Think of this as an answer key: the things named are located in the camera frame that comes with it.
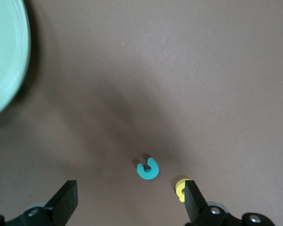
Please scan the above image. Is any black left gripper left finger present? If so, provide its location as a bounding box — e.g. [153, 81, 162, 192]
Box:
[6, 180, 79, 226]

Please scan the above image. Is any teal foam letter c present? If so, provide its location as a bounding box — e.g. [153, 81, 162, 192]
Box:
[136, 158, 159, 180]

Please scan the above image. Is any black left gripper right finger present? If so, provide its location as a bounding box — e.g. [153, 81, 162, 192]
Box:
[184, 180, 242, 226]

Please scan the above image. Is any brown table cover sheet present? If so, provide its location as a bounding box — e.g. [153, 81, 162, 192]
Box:
[0, 0, 283, 226]

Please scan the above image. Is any pale green round plate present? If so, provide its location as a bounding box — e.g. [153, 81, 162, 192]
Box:
[0, 0, 31, 121]

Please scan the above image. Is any yellow foam letter a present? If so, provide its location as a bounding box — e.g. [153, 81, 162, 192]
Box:
[175, 179, 193, 202]

